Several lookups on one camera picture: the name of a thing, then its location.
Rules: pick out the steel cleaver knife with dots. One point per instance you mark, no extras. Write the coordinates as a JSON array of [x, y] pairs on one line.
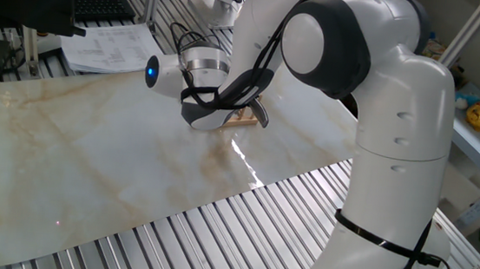
[[260, 112]]

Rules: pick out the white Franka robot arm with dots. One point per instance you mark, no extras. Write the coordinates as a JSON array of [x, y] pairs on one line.
[[396, 144]]

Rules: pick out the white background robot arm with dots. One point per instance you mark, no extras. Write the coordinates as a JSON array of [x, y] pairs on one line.
[[225, 2]]

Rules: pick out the wooden dowel rack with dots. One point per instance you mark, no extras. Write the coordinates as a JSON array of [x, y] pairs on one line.
[[241, 120]]

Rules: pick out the marble pattern table mat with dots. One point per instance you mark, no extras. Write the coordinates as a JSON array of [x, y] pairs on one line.
[[89, 160]]

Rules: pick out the stack of printed papers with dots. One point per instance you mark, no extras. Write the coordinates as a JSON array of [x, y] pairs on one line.
[[112, 49]]

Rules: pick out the black keyboard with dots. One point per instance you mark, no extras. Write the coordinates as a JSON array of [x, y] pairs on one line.
[[103, 8]]

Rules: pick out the small colourful carton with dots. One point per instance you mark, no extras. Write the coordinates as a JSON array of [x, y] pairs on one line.
[[435, 49]]

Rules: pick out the small blue object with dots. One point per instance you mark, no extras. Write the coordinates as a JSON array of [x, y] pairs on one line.
[[471, 99]]

